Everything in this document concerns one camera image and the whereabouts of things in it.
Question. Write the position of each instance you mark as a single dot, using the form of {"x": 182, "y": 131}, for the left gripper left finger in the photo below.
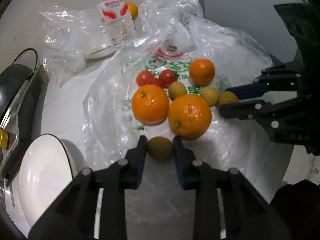
{"x": 72, "y": 214}

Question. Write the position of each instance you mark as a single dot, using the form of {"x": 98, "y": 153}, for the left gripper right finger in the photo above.
{"x": 224, "y": 200}

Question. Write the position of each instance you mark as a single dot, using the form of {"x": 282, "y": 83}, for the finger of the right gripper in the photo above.
{"x": 252, "y": 89}
{"x": 258, "y": 110}

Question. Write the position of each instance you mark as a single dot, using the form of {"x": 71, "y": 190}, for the yellow longan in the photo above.
{"x": 227, "y": 97}

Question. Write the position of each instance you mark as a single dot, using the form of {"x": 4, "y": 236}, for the green longan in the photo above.
{"x": 210, "y": 95}
{"x": 176, "y": 89}

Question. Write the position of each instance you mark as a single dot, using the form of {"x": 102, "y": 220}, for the small orange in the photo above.
{"x": 201, "y": 72}

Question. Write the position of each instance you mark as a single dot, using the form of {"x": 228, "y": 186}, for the cherry tomato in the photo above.
{"x": 143, "y": 77}
{"x": 156, "y": 81}
{"x": 167, "y": 77}

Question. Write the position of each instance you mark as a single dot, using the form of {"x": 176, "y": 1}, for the white plate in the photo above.
{"x": 46, "y": 169}

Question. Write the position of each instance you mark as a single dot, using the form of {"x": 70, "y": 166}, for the brass stove knob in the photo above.
{"x": 6, "y": 139}

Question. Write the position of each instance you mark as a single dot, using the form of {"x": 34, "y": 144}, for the printed plastic bag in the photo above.
{"x": 172, "y": 34}

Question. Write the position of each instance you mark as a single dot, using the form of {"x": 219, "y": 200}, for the black wok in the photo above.
{"x": 11, "y": 79}

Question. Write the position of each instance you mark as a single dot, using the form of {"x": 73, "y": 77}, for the orange behind bottle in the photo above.
{"x": 133, "y": 10}

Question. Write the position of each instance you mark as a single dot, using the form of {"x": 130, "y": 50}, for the white bowl under bag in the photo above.
{"x": 100, "y": 53}

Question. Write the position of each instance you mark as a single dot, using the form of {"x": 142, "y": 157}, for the clear water bottle red label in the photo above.
{"x": 117, "y": 18}

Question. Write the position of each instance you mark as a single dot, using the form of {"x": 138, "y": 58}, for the clear plastic bag on bowl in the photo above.
{"x": 69, "y": 35}

